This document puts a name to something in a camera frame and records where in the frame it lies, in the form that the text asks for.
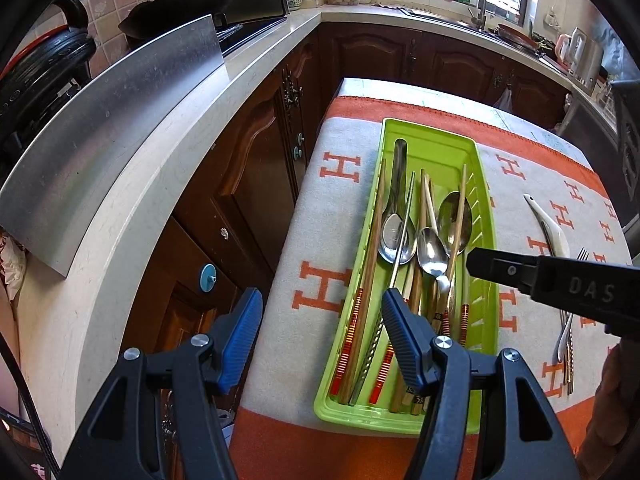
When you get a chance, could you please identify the green plastic utensil tray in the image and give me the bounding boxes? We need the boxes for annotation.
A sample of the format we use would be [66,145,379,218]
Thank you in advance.
[313,117,498,436]

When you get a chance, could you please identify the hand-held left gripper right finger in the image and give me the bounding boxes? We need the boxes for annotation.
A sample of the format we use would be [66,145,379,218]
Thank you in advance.
[381,287,571,480]

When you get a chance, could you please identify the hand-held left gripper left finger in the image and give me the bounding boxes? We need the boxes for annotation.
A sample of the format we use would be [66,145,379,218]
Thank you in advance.
[60,287,264,480]

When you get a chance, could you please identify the person's right hand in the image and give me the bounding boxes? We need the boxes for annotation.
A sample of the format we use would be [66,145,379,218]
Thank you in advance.
[575,342,640,480]

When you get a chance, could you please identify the steel sink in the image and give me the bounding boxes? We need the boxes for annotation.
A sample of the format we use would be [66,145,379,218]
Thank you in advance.
[397,5,481,26]

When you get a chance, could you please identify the stainless steel cabinet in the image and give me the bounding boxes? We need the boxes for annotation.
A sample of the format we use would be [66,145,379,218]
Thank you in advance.
[557,80,640,231]

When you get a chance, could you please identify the steel splash guard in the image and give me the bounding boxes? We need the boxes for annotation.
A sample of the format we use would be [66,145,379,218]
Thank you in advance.
[0,14,226,278]

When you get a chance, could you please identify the steel fork ornate handle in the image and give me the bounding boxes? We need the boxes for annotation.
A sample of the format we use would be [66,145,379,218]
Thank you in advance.
[564,246,591,396]

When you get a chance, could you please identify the black wok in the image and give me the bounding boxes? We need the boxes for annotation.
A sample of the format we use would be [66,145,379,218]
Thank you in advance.
[117,0,221,41]

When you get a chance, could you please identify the orange white printed blanket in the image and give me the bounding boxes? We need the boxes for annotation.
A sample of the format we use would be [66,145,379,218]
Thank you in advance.
[227,95,633,480]

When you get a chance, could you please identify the red plate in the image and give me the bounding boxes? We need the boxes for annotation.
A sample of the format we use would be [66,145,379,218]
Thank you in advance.
[496,22,541,53]

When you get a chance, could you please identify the black pressure cooker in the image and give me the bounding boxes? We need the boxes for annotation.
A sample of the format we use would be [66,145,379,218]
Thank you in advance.
[0,25,98,161]

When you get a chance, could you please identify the black gas stove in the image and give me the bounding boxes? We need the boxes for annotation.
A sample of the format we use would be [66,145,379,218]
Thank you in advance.
[215,15,288,58]

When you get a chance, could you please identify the steel pot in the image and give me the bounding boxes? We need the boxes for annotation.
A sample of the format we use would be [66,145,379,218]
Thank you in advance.
[575,37,606,93]

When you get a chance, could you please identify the white ceramic spoon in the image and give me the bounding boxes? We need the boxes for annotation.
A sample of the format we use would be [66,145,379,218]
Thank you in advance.
[523,193,572,258]

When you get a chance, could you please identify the hanging plastic bag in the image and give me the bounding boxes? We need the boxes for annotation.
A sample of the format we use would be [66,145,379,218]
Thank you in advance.
[492,85,515,116]

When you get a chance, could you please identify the white pink electric kettle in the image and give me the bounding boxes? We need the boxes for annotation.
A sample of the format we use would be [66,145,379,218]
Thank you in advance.
[556,27,588,68]

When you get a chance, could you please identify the large blue cabinet knob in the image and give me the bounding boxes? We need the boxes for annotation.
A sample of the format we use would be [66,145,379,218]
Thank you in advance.
[197,263,219,292]

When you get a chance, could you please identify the steel spoon wide handle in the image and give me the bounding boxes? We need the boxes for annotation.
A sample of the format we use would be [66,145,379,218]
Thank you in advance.
[377,139,418,266]

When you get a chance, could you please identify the steel spoon ornate handle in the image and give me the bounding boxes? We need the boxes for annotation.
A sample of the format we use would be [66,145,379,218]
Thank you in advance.
[430,191,473,321]

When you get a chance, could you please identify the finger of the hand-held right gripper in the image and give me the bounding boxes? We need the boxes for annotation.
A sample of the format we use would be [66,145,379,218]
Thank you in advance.
[466,247,546,302]

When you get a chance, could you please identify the steel chopstick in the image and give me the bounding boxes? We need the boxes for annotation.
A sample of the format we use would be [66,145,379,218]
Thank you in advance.
[349,174,417,406]

